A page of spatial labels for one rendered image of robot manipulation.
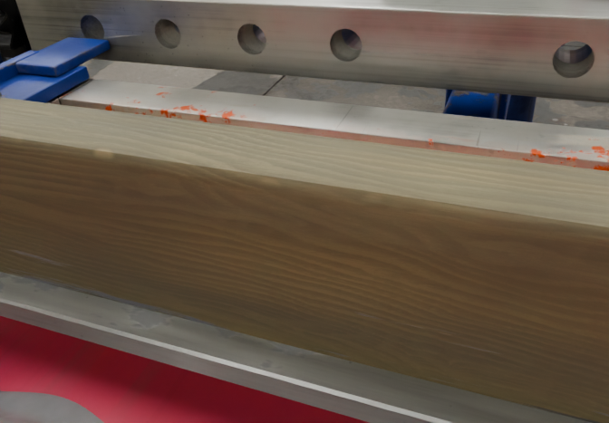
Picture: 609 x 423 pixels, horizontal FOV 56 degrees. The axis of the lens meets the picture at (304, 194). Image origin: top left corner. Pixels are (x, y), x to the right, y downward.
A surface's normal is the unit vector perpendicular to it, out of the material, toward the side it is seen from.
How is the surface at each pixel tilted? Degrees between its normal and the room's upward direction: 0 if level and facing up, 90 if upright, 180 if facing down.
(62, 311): 0
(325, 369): 0
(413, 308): 90
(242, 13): 90
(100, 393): 0
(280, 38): 90
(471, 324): 90
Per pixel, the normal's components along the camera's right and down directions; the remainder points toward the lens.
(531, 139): -0.06, -0.84
